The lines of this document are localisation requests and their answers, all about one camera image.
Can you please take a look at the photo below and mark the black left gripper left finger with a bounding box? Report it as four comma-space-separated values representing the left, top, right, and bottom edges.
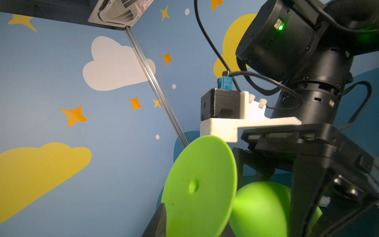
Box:
142, 203, 167, 237

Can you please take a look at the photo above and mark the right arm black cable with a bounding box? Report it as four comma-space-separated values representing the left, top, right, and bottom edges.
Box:
193, 0, 374, 131

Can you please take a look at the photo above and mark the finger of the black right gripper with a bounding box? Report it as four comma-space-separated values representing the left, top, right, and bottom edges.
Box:
289, 155, 379, 237
231, 147, 276, 192

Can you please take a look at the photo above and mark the ceiling air conditioner vent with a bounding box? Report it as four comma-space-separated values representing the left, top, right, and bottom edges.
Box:
88, 0, 154, 28

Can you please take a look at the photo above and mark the right aluminium corner post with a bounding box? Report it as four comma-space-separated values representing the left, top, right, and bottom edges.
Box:
124, 26, 189, 148

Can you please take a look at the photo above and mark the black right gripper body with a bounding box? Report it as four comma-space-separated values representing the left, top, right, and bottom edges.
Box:
235, 123, 374, 187

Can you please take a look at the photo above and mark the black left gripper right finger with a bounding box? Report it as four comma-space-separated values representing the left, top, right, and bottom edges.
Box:
220, 224, 236, 237

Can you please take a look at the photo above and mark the green wine glass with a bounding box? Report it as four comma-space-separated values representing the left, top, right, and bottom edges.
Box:
160, 135, 323, 237

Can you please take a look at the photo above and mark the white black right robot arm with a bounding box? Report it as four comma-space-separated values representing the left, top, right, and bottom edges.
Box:
236, 1, 379, 237

